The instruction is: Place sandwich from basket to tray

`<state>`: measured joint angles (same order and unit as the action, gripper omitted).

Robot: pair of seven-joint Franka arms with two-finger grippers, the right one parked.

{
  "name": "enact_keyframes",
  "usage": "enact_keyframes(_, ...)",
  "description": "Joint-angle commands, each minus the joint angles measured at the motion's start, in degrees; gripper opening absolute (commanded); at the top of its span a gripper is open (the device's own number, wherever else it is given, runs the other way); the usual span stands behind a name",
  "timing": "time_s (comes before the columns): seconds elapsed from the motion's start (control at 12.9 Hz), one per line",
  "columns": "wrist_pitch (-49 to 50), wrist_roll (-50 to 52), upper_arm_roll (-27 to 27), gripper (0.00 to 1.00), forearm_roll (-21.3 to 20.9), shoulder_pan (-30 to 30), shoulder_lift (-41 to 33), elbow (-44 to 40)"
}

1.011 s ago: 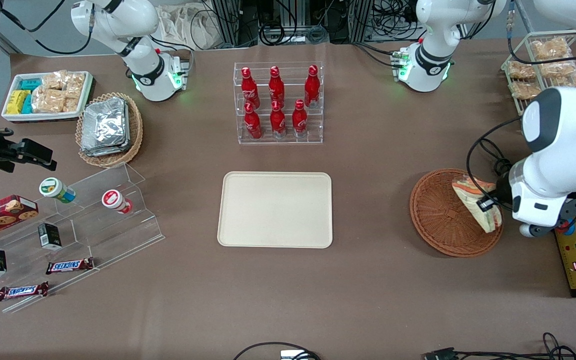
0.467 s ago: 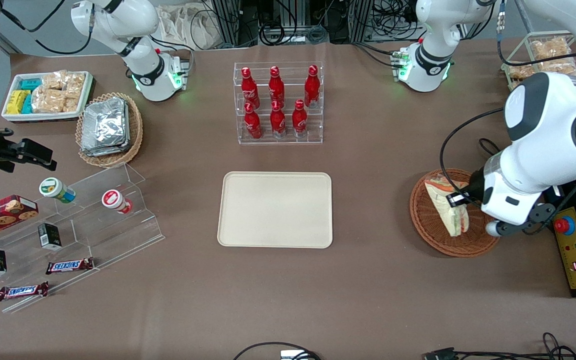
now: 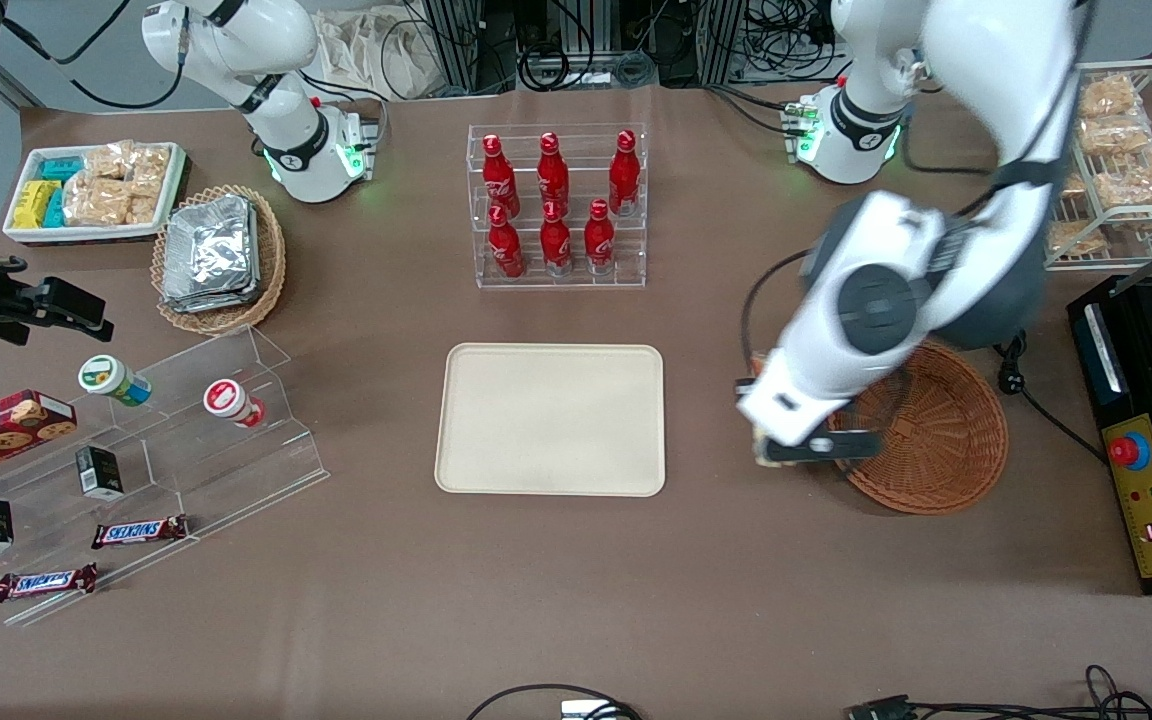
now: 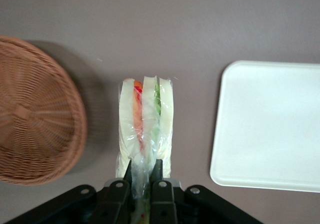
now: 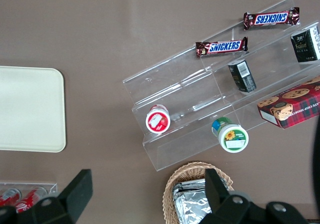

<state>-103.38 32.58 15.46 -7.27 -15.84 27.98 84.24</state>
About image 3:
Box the round brown wicker basket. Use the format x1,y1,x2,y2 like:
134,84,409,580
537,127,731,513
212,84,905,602
751,340,1009,516

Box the oval light wicker basket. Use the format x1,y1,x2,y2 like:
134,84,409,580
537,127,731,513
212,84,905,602
151,185,288,336

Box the cream rectangular plastic tray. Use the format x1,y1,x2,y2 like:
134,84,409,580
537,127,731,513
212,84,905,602
435,343,666,498

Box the white rectangular snack bin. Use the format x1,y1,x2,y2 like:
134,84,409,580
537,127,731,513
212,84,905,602
3,142,187,247

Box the green lidded cup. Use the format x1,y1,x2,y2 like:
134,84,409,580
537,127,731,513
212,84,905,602
78,355,153,407

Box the yellow snack packet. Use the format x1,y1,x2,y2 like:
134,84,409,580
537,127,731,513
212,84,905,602
11,180,62,230

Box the clear bag of rice crackers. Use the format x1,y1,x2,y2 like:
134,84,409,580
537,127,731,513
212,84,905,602
131,145,173,197
64,178,133,227
83,145,137,182

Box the stack of silver foil packs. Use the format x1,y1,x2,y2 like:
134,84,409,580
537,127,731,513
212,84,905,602
160,195,263,314

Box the red lidded cup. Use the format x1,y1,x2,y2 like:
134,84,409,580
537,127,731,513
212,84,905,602
203,378,268,430

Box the clear acrylic bottle rack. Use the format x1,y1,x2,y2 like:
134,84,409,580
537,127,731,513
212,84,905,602
468,123,649,291

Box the clear acrylic stepped shelf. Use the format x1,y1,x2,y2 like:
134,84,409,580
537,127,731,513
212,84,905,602
0,325,330,628

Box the brown snickers bar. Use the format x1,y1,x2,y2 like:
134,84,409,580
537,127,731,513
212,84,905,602
91,514,190,551
0,563,99,604

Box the red cola bottle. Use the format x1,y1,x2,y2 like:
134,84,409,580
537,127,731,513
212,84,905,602
540,200,573,276
608,129,641,216
481,133,521,216
537,131,570,211
487,205,527,279
584,198,616,274

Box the clear bag of puffed snacks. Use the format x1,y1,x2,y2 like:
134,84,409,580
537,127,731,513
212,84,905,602
1091,143,1152,209
1049,220,1105,259
1079,115,1152,157
1081,75,1141,119

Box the red emergency stop button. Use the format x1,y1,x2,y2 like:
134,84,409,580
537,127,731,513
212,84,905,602
1108,433,1152,471

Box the white cloth bag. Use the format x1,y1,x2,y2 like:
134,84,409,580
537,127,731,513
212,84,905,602
314,8,442,101

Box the dark left wrist camera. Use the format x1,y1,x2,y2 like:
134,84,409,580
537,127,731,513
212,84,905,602
766,430,883,464

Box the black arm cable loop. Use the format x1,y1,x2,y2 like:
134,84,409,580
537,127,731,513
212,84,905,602
742,248,817,386

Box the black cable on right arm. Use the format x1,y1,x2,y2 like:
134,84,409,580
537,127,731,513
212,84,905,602
0,0,184,112

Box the black power cable with plug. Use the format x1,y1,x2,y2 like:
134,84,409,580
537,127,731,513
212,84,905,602
994,335,1109,464

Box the black cables with connector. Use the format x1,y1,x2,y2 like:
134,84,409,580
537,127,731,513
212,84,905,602
844,664,1152,720

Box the aluminium frame post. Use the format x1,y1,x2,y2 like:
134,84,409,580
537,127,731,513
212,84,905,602
423,0,484,96
699,0,748,87

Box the black floor cable loop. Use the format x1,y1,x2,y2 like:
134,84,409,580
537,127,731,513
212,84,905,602
464,683,643,720

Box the black cable bundle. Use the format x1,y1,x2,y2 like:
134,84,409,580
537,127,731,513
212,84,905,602
514,0,699,93

